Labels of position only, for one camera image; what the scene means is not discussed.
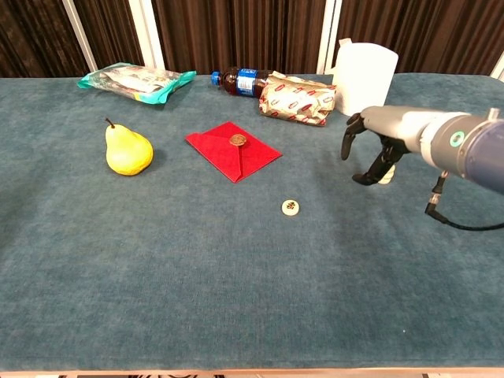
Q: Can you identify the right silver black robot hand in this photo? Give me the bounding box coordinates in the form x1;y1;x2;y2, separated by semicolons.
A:
340;105;431;187

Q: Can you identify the white toilet paper roll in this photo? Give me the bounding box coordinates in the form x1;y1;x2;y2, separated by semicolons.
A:
332;38;400;118

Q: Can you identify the beige red-printed paper wrapped package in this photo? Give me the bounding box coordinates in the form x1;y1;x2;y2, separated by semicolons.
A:
258;71;338;128

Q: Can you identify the small cola bottle blue cap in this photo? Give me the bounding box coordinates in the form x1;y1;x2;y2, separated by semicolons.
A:
210;67;276;99

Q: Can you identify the red envelope with gold seal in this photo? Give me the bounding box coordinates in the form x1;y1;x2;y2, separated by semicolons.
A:
184;121;284;184

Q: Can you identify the dark pleated curtain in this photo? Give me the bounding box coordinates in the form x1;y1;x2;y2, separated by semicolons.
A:
0;0;504;79

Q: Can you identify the teal clear snack bag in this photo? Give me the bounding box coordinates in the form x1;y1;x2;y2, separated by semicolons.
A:
76;61;198;106

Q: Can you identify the yellow pear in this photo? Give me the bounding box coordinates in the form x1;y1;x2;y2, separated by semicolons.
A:
104;117;154;177

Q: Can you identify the teal blue table cloth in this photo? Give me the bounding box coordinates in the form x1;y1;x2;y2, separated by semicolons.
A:
0;73;504;372

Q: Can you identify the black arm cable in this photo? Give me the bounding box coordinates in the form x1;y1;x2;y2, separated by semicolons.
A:
424;169;504;232

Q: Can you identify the white partition post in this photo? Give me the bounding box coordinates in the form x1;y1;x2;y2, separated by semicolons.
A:
61;0;99;74
317;0;343;76
128;0;166;72
490;50;504;80

